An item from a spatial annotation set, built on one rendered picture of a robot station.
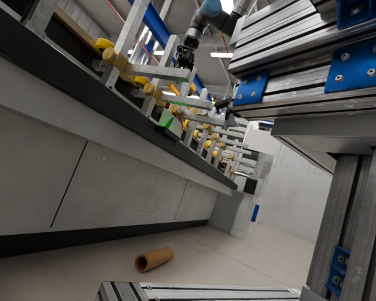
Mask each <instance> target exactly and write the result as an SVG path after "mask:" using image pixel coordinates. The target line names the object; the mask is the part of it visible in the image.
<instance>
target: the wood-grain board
mask: <svg viewBox="0 0 376 301"><path fill-rule="evenodd" d="M53 16H54V17H55V18H56V19H57V20H58V21H59V22H60V23H61V24H63V25H64V26H65V27H66V28H67V29H69V30H70V31H71V32H72V33H73V34H74V35H75V36H76V37H77V38H79V39H80V40H81V41H82V42H83V43H84V44H85V45H86V46H87V47H88V48H90V49H91V50H92V51H93V52H94V53H96V55H98V56H99V57H101V54H100V53H99V52H98V51H97V50H96V49H95V43H96V42H95V40H93V39H92V37H90V36H89V34H87V33H86V31H84V30H83V29H82V28H81V27H80V26H79V25H78V24H77V23H76V22H75V21H74V20H73V19H72V18H71V17H70V16H68V15H67V14H66V13H65V12H64V11H63V10H62V9H61V8H60V7H59V6H58V5H57V6H56V8H55V10H54V12H53ZM127 82H128V83H129V84H130V85H132V86H133V87H134V88H135V89H137V87H136V85H134V84H133V83H132V82H129V81H127ZM183 132H184V133H187V128H186V127H184V130H183ZM192 140H193V141H194V142H195V143H197V144H199V140H198V139H197V138H196V137H195V136H194V135H193V137H192ZM203 150H204V151H205V152H207V153H208V150H209V149H207V148H206V146H204V148H203Z"/></svg>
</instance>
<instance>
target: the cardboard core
mask: <svg viewBox="0 0 376 301"><path fill-rule="evenodd" d="M173 257H174V252H173V250H172V248H171V247H165V248H161V249H158V250H155V251H151V252H148V253H144V254H141V255H139V256H137V257H136V259H135V268H136V270H138V271H139V272H144V271H147V270H149V269H152V268H154V267H156V266H158V265H161V264H163V263H165V262H167V261H170V260H171V259H172V258H173Z"/></svg>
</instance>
